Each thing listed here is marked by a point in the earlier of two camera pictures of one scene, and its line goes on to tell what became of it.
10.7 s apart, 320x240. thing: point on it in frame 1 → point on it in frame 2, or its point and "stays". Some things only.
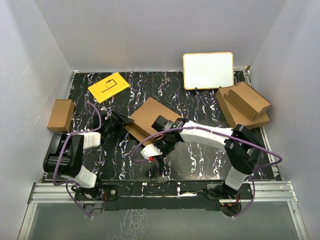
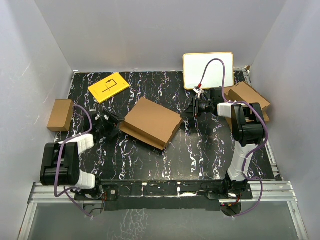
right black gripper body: [165, 144] → [201, 107]
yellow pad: [108, 87] stays
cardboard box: [61, 115] stays
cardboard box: [144, 117] stays
